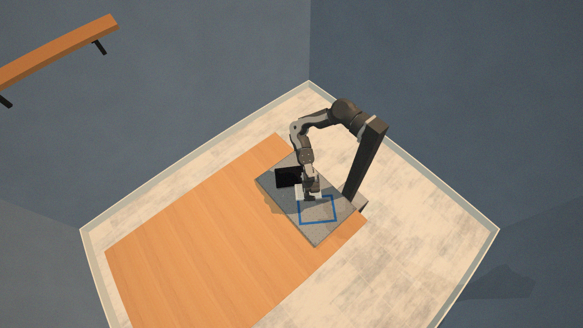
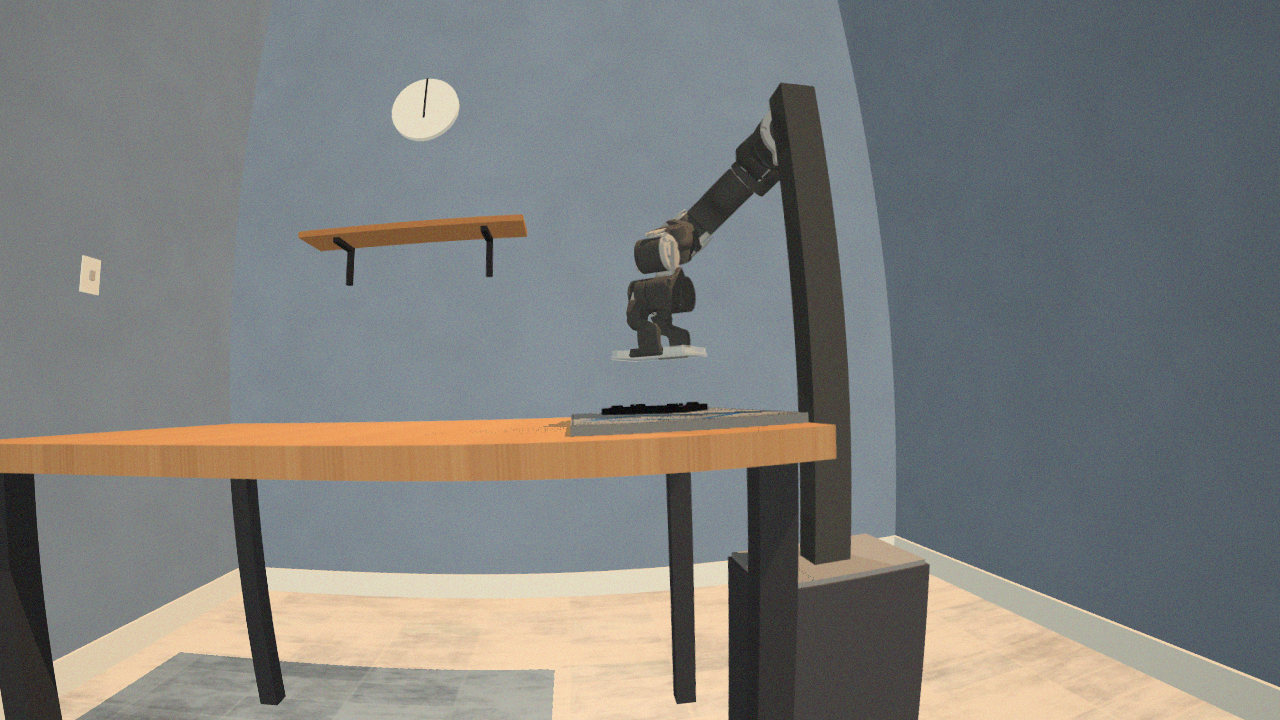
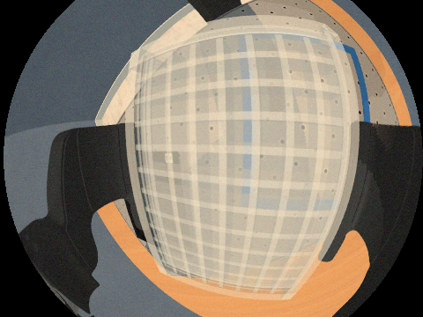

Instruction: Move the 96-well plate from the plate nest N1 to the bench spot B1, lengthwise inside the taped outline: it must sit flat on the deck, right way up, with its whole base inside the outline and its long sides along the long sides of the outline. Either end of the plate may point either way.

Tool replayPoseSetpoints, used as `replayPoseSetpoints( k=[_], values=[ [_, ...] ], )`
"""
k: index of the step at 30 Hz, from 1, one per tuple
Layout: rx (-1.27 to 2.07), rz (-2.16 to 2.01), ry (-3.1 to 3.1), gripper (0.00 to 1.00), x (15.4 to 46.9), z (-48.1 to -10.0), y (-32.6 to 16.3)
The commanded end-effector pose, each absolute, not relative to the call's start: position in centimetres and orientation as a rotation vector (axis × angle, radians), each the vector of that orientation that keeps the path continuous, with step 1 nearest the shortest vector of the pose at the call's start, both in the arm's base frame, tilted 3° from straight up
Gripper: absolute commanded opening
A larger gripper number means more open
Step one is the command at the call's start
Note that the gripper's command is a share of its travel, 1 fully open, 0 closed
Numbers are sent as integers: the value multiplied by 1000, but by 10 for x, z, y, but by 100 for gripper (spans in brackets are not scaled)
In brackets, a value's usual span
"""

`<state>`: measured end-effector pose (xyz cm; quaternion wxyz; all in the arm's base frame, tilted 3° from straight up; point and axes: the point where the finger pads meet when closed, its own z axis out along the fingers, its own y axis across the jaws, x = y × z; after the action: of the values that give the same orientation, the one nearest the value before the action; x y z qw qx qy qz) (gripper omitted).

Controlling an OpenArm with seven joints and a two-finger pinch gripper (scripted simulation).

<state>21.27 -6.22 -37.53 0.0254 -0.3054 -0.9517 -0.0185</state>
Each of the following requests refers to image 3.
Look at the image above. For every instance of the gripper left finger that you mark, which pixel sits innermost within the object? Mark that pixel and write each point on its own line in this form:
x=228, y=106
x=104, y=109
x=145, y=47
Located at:
x=87, y=169

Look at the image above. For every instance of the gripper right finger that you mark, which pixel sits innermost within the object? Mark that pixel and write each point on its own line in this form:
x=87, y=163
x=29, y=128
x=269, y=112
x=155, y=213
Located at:
x=383, y=201

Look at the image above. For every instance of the blue tape outline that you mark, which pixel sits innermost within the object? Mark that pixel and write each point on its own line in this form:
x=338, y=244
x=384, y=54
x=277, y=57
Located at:
x=363, y=89

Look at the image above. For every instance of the black rectangular frame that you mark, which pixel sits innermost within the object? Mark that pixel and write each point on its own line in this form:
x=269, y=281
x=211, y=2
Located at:
x=140, y=233

